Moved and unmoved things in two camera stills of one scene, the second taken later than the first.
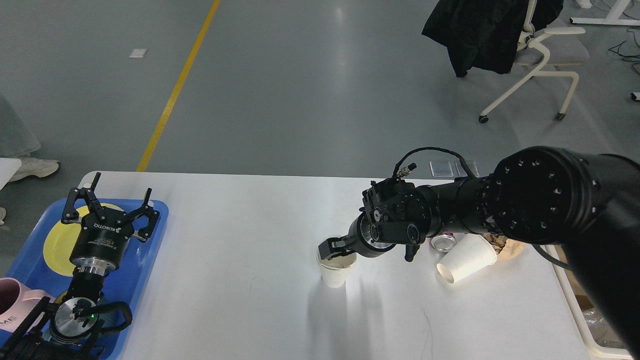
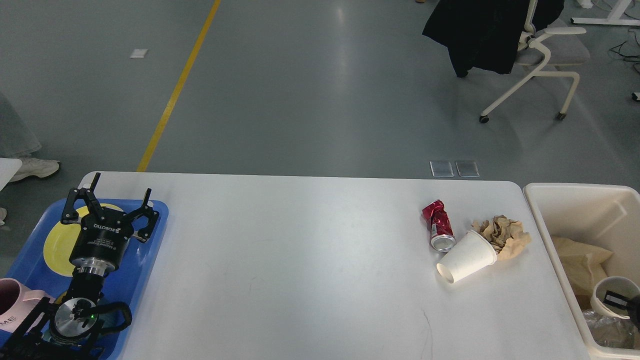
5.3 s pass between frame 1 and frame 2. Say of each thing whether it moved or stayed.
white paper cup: moved
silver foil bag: stayed
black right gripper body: moved
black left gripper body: stayed
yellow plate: stayed
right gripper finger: moved
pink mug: stayed
